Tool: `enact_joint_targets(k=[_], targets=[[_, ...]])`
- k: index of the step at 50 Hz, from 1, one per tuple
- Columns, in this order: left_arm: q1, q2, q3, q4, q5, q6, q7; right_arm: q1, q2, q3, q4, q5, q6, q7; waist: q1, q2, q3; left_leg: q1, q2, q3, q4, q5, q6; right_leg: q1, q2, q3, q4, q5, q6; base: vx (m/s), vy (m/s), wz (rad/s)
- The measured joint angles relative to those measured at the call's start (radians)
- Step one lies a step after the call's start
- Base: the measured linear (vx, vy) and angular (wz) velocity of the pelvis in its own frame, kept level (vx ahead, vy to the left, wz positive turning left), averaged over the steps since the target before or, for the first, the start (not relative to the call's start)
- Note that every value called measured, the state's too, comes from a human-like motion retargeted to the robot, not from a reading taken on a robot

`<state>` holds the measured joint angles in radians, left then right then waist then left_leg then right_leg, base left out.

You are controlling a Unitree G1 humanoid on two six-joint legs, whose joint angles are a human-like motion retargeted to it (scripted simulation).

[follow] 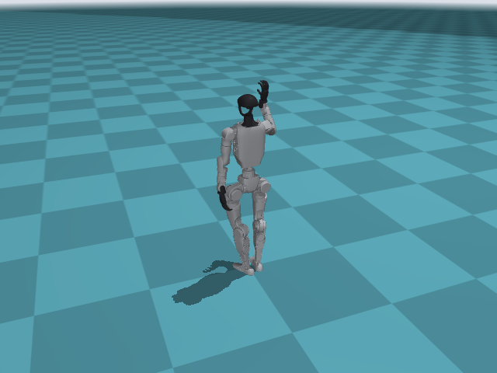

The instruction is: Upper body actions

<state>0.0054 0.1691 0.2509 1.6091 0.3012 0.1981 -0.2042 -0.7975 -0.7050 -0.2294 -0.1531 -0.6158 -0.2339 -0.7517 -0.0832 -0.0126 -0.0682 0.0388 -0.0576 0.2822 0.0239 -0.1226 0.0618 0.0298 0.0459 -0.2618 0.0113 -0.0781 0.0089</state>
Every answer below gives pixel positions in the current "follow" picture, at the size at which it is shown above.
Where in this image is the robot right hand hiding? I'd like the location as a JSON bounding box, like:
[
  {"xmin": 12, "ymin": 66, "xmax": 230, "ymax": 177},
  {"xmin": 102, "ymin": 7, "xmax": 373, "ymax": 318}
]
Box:
[{"xmin": 257, "ymin": 80, "xmax": 269, "ymax": 108}]

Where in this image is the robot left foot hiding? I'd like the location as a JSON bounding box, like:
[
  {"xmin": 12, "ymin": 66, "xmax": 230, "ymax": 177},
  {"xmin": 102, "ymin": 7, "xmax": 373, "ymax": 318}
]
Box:
[{"xmin": 232, "ymin": 263, "xmax": 255, "ymax": 276}]

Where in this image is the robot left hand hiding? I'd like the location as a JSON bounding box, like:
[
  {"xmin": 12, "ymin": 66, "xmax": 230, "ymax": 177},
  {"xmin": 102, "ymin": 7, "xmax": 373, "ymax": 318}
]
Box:
[{"xmin": 217, "ymin": 186, "xmax": 233, "ymax": 211}]

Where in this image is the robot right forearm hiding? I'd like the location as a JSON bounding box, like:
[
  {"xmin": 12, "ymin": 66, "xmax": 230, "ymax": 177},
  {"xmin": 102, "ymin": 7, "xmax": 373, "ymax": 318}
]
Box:
[{"xmin": 260, "ymin": 103, "xmax": 276, "ymax": 132}]

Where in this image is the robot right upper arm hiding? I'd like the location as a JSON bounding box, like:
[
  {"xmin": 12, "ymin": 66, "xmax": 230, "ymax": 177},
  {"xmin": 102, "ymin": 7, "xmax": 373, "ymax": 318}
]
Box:
[{"xmin": 263, "ymin": 120, "xmax": 276, "ymax": 135}]

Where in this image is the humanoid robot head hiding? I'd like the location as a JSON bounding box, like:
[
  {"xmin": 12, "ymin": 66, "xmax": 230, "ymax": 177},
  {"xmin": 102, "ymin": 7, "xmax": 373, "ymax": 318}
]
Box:
[{"xmin": 238, "ymin": 94, "xmax": 259, "ymax": 127}]

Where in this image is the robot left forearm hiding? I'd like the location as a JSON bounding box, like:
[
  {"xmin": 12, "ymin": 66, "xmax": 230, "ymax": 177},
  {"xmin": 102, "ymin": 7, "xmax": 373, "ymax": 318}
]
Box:
[{"xmin": 216, "ymin": 156, "xmax": 228, "ymax": 192}]

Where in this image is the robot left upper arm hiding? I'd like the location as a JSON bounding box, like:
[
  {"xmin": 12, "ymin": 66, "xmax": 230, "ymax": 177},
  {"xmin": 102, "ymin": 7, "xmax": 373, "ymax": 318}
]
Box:
[{"xmin": 218, "ymin": 127, "xmax": 237, "ymax": 166}]

